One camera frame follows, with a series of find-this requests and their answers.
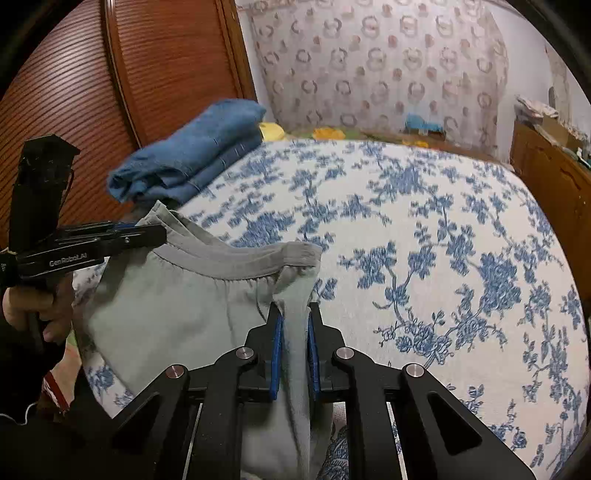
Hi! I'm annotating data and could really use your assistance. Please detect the folded blue jeans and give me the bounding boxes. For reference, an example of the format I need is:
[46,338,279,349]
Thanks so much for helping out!
[107,99,267,204]

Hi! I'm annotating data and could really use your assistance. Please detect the blue floral white bedsheet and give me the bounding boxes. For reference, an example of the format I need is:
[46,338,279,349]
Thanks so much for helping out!
[73,138,588,480]

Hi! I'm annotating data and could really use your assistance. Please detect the cardboard box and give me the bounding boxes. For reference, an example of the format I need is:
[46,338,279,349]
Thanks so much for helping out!
[540,115,585,149]

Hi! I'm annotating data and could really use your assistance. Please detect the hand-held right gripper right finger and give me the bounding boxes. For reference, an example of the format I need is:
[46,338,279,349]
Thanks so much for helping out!
[307,302,537,480]

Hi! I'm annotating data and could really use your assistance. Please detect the grey-green pants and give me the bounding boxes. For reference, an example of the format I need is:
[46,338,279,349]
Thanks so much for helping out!
[73,200,345,480]

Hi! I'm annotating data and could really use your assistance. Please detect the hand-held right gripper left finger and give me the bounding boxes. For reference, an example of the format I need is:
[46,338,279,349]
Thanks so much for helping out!
[108,302,284,480]

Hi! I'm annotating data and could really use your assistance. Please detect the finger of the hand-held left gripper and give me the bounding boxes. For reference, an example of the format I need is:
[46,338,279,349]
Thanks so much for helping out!
[59,220,140,237]
[57,224,168,257]

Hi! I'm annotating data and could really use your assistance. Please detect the light blue toy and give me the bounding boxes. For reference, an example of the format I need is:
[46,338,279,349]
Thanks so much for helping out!
[405,114,443,136]

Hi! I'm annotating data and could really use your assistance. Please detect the ring patterned curtain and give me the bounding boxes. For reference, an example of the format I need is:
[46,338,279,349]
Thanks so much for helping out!
[246,0,512,162]

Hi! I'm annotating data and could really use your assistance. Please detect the wooden cabinet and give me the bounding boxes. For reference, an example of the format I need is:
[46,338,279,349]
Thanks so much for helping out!
[509,119,591,264]

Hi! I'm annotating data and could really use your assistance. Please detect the wooden louvered wardrobe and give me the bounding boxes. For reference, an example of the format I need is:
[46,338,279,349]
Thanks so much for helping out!
[0,0,258,252]

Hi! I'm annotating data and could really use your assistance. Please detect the patterned folded cloth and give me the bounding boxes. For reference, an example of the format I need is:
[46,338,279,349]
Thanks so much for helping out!
[515,95,560,119]

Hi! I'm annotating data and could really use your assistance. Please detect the person's left hand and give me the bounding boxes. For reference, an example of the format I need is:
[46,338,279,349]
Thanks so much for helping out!
[2,276,75,343]

